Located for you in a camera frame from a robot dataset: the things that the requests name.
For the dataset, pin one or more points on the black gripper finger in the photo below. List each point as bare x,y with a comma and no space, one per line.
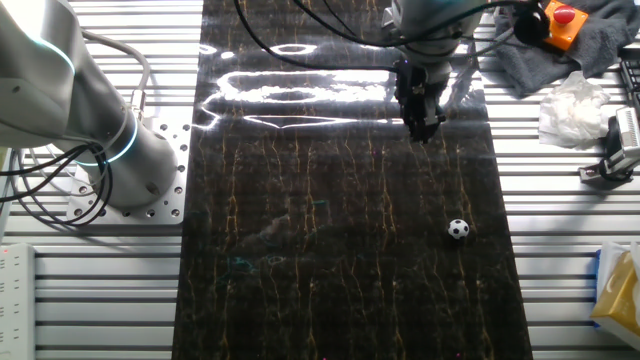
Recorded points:
434,125
419,132

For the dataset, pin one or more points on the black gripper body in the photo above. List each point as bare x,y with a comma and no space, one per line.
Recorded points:
417,92

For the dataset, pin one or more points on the small black white soccer ball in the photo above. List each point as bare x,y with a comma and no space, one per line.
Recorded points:
458,229

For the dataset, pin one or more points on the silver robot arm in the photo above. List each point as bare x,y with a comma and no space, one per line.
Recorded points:
50,75

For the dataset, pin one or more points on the black marble pattern mat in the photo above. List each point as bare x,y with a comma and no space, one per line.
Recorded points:
325,225

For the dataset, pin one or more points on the crumpled white tissue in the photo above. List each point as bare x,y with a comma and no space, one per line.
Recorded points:
575,112

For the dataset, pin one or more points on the orange emergency stop button box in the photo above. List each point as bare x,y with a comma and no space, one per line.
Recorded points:
565,32

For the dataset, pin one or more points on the grey towel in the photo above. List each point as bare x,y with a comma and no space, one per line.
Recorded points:
605,45

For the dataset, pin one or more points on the black keyboard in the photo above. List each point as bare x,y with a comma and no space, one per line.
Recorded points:
632,82

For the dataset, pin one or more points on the blue white tissue packet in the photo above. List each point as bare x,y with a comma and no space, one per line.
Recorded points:
597,275

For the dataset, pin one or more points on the white power strip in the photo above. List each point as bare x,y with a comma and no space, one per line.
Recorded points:
15,305

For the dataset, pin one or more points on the camera stand bracket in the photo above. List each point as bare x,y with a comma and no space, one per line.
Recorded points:
592,175

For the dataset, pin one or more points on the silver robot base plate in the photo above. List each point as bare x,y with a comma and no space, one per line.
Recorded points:
170,200

